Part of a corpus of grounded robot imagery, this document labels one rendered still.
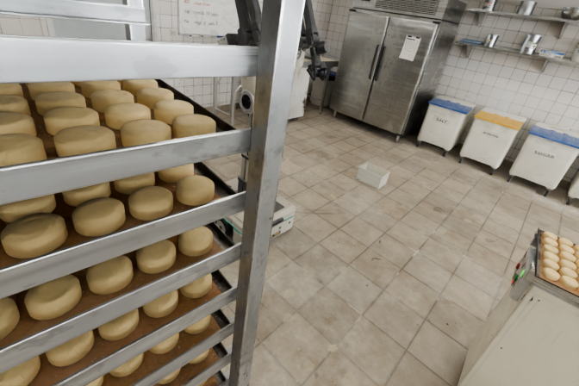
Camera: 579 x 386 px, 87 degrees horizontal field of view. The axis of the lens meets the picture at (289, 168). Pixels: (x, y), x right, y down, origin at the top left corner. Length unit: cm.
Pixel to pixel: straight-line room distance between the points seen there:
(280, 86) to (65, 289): 33
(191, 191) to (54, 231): 14
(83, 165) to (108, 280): 18
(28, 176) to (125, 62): 11
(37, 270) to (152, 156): 14
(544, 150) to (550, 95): 90
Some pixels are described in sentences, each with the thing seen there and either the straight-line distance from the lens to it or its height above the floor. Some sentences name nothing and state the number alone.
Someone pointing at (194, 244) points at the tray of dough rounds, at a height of 133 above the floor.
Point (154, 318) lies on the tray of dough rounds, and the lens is 53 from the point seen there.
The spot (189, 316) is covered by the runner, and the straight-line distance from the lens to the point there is 51.
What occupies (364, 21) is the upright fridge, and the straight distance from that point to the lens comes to 520.
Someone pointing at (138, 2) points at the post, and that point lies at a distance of 73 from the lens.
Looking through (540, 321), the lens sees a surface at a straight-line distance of 166.
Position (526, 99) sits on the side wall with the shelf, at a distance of 545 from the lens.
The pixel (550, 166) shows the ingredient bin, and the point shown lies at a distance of 492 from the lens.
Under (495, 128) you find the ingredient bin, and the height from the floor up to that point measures 63.
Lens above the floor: 165
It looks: 28 degrees down
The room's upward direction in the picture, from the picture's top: 9 degrees clockwise
